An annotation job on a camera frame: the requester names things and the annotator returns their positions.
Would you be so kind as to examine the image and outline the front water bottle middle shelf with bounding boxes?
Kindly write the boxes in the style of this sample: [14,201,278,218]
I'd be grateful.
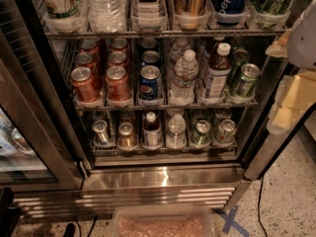
[171,49,199,107]

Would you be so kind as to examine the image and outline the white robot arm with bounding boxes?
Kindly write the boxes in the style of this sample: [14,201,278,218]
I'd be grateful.
[266,0,316,135]

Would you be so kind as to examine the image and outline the front blue pepsi can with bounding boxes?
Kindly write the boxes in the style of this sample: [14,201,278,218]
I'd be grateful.
[140,65,162,101]

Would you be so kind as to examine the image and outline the middle left orange soda can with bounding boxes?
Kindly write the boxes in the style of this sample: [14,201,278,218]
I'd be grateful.
[75,51,101,83]

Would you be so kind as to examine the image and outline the water bottle bottom shelf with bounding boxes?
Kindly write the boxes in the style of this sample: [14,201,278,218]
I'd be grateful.
[166,114,186,149]

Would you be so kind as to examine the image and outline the orange soda can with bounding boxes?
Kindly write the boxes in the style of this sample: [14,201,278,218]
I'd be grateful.
[71,67,101,103]
[79,39,100,57]
[75,51,101,83]
[106,66,131,101]
[110,39,129,53]
[108,51,129,68]

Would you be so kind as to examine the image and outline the gold can bottom shelf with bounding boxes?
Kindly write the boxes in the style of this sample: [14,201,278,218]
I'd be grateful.
[118,122,136,147]

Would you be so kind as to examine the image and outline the front left orange soda can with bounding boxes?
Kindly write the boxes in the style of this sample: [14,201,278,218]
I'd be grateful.
[71,67,101,103]

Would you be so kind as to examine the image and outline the silver can bottom shelf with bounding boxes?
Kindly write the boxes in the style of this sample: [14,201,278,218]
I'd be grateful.
[92,120,110,144]

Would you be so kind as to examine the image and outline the white label tea bottle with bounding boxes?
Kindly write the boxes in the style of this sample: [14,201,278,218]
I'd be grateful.
[133,0,166,18]

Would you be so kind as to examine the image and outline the white green can bottom shelf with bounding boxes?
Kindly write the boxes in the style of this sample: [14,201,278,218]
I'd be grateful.
[214,119,236,144]

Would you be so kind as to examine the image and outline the small tea bottle bottom shelf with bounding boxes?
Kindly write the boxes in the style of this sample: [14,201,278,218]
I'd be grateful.
[143,112,161,147]

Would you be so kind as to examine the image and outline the rear left orange soda can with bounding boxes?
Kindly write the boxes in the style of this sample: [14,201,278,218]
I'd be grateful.
[79,39,100,57]

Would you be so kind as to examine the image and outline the rear water bottle middle shelf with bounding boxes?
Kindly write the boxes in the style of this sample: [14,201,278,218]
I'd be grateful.
[169,37,191,69]

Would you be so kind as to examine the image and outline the left glass fridge door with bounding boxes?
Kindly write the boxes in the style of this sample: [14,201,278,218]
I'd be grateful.
[0,0,83,193]

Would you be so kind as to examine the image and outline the clear plastic bin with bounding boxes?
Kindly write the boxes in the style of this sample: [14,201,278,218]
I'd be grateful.
[111,203,216,237]

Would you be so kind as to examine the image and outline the front iced tea bottle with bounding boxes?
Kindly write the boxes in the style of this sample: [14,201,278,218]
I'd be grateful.
[202,42,231,99]

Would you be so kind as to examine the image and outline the stainless steel fridge base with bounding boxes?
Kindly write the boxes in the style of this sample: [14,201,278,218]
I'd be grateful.
[14,165,251,218]

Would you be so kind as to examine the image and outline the rear green soda can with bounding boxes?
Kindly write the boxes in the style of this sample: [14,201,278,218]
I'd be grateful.
[227,48,251,84]

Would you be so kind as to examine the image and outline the rear blue pepsi can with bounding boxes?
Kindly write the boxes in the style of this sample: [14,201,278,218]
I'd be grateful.
[140,38,158,51]

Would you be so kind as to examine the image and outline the blue tape cross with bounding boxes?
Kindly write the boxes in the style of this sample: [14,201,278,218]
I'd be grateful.
[214,205,250,237]

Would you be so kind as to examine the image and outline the black power cable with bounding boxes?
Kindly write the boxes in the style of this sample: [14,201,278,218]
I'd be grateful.
[256,177,269,237]

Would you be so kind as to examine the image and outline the clear water bottle top shelf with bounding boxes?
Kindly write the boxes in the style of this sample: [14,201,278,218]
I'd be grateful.
[88,0,126,33]

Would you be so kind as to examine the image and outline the green soda can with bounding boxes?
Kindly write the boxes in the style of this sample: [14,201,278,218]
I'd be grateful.
[227,48,251,84]
[230,63,261,98]

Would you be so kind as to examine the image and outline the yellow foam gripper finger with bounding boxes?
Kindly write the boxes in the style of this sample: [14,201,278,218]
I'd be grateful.
[267,71,316,134]
[266,29,291,58]

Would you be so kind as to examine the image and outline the open fridge door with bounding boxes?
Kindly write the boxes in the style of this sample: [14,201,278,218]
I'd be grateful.
[244,103,316,181]

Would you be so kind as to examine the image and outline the bottom wire shelf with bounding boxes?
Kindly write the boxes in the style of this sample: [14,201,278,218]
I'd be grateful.
[92,143,237,157]

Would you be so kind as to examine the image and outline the middle wire shelf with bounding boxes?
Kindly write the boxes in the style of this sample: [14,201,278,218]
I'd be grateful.
[75,100,259,112]

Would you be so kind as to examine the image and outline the middle blue pepsi can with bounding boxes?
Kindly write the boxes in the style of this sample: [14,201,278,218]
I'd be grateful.
[141,50,160,67]

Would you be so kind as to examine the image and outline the front green soda can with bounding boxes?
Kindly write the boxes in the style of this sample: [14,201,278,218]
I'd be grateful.
[230,63,261,98]

